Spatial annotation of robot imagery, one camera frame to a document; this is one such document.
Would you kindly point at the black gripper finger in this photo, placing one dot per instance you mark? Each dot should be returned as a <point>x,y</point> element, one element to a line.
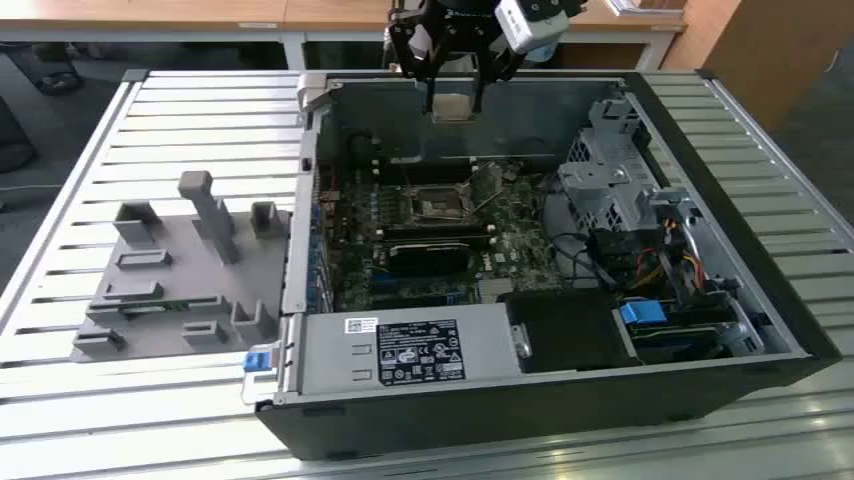
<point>503,62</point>
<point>414,45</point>

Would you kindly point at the silver square CPU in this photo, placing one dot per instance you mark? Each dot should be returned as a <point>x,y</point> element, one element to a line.
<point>454,107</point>

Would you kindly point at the black RAM slot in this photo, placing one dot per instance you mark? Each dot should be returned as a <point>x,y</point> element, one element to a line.
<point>434,180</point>
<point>434,172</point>
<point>434,238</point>
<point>434,230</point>

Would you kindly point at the CPU socket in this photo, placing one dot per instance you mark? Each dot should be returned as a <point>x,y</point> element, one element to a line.
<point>436,205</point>

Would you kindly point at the silver disk bay cage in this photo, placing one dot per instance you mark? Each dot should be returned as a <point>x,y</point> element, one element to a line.
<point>600,190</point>

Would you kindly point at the green motherboard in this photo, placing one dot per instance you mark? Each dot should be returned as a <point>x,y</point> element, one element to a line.
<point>527,250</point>

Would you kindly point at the brown wooden cabinet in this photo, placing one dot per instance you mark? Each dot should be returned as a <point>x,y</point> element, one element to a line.
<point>767,50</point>

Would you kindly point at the black shrouded graphics card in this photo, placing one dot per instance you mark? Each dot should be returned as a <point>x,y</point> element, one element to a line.
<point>427,260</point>

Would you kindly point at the silver chipset heatsink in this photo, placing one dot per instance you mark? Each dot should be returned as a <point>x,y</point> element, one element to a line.
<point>496,290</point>

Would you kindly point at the dark shoe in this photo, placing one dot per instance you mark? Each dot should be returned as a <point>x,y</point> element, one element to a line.
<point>60,81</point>

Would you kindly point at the blue disk carrier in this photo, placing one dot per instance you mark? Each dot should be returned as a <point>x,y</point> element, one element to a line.
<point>642,315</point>

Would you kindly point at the grey plastic parts rack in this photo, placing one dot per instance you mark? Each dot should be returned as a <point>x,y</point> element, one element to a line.
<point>187,280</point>

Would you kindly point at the silver power supply with label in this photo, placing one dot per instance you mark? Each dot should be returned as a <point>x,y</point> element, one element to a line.
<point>334,350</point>

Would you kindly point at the green RAM stick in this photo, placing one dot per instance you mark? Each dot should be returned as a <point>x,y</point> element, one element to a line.
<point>169,306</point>

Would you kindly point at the blue case latch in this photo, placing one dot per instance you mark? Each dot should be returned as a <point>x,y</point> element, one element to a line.
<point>259,361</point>

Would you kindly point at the black open PC case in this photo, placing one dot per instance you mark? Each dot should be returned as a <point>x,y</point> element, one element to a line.
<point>467,415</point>

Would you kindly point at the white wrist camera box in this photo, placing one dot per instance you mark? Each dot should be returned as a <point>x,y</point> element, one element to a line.
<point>534,25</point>

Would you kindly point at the wooden desk white frame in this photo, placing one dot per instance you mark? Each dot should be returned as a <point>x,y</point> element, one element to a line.
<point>334,12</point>
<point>133,12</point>

